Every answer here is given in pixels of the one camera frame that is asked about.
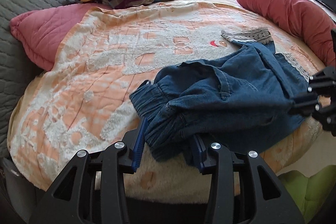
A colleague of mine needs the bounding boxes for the orange white fleece blanket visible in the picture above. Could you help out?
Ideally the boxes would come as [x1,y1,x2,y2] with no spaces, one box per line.
[8,2,323,190]

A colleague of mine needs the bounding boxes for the grey quilted headboard cover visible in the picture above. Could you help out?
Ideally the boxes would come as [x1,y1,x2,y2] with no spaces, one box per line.
[1,0,85,157]

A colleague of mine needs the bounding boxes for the blue denim pants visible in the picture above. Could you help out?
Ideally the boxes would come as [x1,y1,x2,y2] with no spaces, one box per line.
[129,28,309,161]

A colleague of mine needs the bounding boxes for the pink quilted pillow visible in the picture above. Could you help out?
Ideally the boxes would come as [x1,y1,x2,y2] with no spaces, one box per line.
[10,3,110,71]

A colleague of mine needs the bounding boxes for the red rolled quilt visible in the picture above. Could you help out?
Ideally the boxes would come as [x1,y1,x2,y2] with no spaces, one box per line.
[236,0,335,66]

